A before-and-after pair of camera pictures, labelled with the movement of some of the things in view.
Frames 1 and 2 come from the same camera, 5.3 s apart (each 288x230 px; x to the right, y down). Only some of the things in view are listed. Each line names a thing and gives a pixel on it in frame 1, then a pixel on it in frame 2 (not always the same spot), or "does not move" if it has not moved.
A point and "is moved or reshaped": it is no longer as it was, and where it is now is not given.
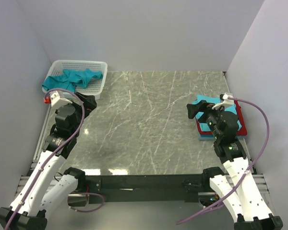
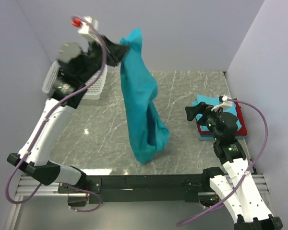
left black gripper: (88, 102) → (114, 52)
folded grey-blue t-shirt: (211, 138) does not move
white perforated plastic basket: (96, 86) does not move
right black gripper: (206, 107) does not move
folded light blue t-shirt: (231, 109) does not move
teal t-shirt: (70, 79) is moved or reshaped
